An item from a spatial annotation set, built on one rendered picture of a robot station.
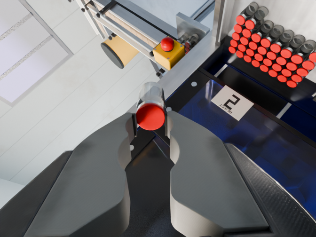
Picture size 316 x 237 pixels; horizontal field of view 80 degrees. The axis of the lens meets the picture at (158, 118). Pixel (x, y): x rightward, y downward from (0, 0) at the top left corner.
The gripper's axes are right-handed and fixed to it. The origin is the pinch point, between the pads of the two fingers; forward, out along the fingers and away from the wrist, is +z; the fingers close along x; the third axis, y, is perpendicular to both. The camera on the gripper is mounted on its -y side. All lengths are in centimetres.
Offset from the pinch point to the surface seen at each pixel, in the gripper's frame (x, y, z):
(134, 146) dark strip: -5.7, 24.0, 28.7
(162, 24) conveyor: 4, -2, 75
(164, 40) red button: 3.7, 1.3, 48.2
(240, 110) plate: 21.3, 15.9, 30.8
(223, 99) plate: 17.6, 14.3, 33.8
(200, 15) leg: 21, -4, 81
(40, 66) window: -150, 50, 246
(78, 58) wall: -110, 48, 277
